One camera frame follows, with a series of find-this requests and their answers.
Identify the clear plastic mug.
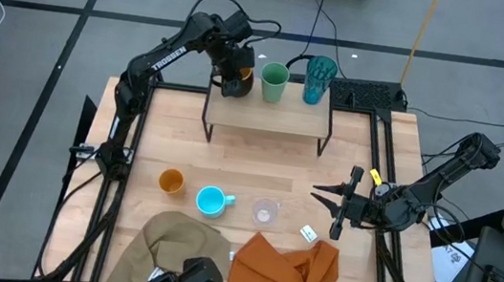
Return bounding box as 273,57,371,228
250,196,283,228

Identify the wooden shelf with black legs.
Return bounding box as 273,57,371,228
198,71,340,160

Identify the small white tag box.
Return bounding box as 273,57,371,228
297,223,320,246

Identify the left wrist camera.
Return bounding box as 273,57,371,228
224,8,257,41

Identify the yellow hanging cable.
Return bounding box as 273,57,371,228
398,0,444,90

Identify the black side bracket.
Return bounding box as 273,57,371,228
61,92,100,189
426,201,504,257

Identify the light blue mug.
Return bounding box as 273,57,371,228
193,184,238,222

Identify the black computer box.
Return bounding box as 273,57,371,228
328,75,412,116

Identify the teal faceted plastic tumbler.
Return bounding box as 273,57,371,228
301,54,341,109

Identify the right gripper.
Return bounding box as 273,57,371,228
304,161,389,246

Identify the white paper sheet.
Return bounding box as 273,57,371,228
426,213,479,282

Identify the orange plastic cup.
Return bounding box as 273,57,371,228
156,166,187,197

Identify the beige cloth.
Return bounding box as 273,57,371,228
106,204,237,282

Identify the black mug with yellow inside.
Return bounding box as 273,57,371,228
208,61,257,101

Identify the green plastic cup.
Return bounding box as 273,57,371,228
257,59,293,107

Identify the orange cloth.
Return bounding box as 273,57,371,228
225,228,344,282

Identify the black metal table frame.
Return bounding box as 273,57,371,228
31,52,468,282

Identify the thin black floor cable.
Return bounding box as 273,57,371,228
406,105,504,129

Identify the yellow tape tag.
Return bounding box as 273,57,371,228
367,168,384,186

